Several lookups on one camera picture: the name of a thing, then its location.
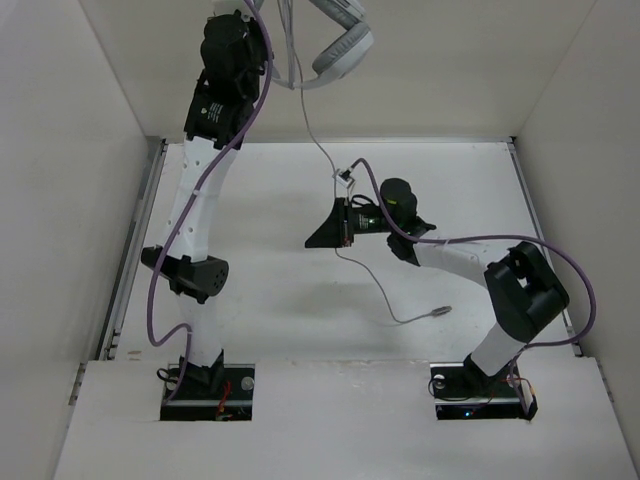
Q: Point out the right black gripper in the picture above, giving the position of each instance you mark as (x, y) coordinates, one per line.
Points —
(336, 232)

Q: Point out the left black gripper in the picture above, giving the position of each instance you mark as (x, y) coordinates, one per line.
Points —
(255, 27)

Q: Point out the grey white headphones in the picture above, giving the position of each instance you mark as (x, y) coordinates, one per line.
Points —
(340, 57)

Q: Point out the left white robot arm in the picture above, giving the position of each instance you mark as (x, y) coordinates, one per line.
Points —
(229, 94)

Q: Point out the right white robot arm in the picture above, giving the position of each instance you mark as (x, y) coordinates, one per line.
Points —
(525, 294)

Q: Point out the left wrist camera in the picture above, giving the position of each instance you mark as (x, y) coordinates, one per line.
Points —
(224, 7)

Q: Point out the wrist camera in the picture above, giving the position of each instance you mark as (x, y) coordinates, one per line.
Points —
(344, 178)
(224, 7)

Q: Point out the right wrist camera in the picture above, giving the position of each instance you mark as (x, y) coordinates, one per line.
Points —
(344, 178)

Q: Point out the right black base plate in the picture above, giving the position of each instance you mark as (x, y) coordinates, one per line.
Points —
(460, 394)

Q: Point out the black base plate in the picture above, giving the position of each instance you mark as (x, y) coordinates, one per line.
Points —
(231, 399)
(460, 394)

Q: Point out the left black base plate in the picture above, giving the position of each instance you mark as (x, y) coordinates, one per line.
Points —
(231, 399)

